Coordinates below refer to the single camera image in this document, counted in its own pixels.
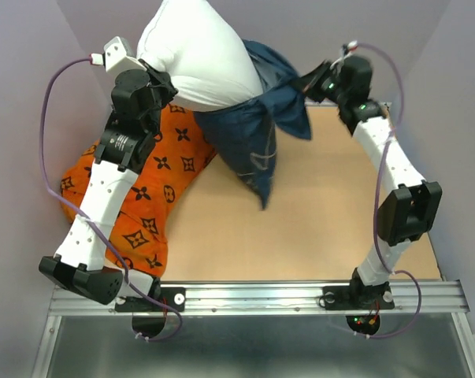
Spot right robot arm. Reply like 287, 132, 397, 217
292, 55, 443, 308

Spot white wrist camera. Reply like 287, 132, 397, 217
90, 36, 147, 77
330, 40, 358, 69

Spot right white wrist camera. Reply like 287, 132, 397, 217
330, 40, 358, 69

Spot orange patterned blanket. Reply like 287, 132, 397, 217
59, 102, 218, 281

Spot aluminium front rail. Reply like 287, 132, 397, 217
50, 280, 469, 317

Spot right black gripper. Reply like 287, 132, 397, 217
291, 58, 350, 106

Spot blue pillowcase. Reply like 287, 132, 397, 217
194, 39, 312, 209

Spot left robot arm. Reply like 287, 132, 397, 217
39, 68, 177, 305

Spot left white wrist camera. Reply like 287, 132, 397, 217
90, 36, 147, 77

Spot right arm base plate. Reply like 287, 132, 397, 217
318, 283, 395, 311

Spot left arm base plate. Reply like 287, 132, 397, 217
113, 286, 187, 314

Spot white pillow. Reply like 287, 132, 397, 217
137, 1, 263, 112

